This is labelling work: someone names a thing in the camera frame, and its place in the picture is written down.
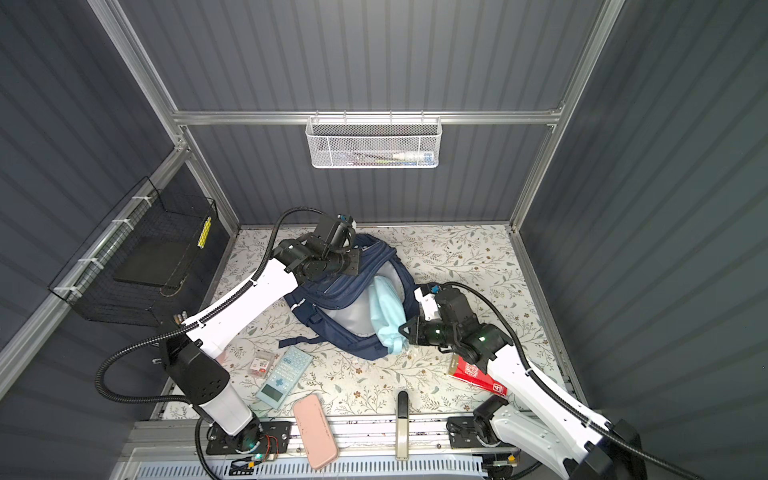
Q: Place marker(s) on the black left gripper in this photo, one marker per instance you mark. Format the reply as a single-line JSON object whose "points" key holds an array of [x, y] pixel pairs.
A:
{"points": [[354, 267]]}

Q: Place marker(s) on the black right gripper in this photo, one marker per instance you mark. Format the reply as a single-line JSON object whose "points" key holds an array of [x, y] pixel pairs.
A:
{"points": [[417, 334]]}

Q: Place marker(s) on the navy blue student backpack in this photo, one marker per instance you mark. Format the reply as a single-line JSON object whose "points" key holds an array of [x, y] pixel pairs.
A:
{"points": [[336, 309]]}

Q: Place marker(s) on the light blue pencil pouch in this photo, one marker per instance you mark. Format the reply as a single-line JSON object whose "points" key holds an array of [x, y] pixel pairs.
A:
{"points": [[387, 314]]}

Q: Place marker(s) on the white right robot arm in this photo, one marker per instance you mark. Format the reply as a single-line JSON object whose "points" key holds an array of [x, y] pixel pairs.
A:
{"points": [[618, 453]]}

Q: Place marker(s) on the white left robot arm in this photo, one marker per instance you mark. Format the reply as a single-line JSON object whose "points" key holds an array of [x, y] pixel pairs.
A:
{"points": [[192, 348]]}

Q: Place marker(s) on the red card box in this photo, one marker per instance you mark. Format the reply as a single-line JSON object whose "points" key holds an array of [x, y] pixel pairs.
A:
{"points": [[461, 370]]}

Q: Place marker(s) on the floral table mat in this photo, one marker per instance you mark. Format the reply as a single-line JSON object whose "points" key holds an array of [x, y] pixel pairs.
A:
{"points": [[480, 256]]}

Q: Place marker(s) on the light blue calculator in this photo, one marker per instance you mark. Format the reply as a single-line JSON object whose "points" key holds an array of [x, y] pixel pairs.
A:
{"points": [[284, 377]]}

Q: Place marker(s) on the black handled metal tool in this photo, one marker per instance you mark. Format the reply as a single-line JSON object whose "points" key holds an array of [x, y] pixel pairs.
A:
{"points": [[402, 426]]}

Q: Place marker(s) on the white wire mesh basket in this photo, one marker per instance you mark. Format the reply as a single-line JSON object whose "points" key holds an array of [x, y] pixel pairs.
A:
{"points": [[384, 142]]}

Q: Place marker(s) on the black wire wall basket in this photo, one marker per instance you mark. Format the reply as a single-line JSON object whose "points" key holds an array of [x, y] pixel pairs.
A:
{"points": [[147, 268]]}

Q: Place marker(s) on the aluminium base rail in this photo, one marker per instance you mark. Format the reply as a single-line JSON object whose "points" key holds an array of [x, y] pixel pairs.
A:
{"points": [[377, 435]]}

